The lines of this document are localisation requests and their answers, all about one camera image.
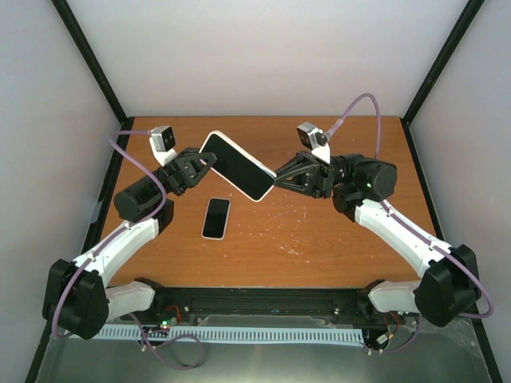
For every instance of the small black phone white case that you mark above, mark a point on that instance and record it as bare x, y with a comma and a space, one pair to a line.
216, 219

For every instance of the light blue slotted cable duct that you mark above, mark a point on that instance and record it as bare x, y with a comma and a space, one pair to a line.
233, 335

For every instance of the black right corner post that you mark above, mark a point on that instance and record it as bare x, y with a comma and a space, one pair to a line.
454, 38

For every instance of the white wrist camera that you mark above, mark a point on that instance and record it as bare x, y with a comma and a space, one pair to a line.
314, 139
163, 142

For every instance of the black aluminium frame rail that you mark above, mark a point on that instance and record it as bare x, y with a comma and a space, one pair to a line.
342, 306

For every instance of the black corner post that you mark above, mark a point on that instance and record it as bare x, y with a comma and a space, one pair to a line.
454, 38
80, 40

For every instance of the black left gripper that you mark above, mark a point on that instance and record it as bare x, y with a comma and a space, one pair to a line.
188, 169

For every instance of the grey metal front plate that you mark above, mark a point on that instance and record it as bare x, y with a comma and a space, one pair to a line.
453, 354

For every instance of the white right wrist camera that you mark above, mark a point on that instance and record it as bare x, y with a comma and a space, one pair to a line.
314, 139

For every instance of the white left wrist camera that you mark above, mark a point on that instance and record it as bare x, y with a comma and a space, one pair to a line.
163, 142

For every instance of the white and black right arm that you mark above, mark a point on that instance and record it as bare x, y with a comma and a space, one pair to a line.
447, 284

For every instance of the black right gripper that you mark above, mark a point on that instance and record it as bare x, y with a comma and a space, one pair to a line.
316, 183

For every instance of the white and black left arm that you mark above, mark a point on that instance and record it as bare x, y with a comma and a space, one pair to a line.
78, 297

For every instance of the black left corner post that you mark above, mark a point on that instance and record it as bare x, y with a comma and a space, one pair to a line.
80, 40

